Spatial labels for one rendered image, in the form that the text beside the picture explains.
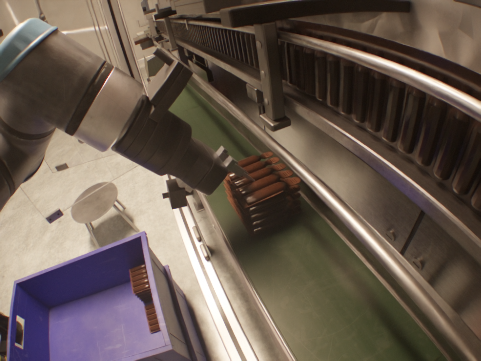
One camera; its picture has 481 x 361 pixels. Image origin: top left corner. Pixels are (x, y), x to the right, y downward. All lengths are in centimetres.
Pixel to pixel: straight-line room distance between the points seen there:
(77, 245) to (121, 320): 83
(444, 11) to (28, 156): 63
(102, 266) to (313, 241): 75
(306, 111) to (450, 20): 30
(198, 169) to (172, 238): 108
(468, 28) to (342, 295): 44
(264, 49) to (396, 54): 16
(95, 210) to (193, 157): 112
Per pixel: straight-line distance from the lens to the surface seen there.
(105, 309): 106
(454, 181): 23
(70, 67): 27
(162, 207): 157
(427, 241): 42
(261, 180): 38
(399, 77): 21
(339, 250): 39
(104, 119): 27
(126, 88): 28
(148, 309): 95
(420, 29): 52
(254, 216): 38
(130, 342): 95
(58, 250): 181
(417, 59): 22
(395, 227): 45
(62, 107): 27
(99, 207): 140
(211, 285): 49
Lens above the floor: 102
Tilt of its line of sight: 41 degrees down
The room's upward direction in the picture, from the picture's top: 12 degrees counter-clockwise
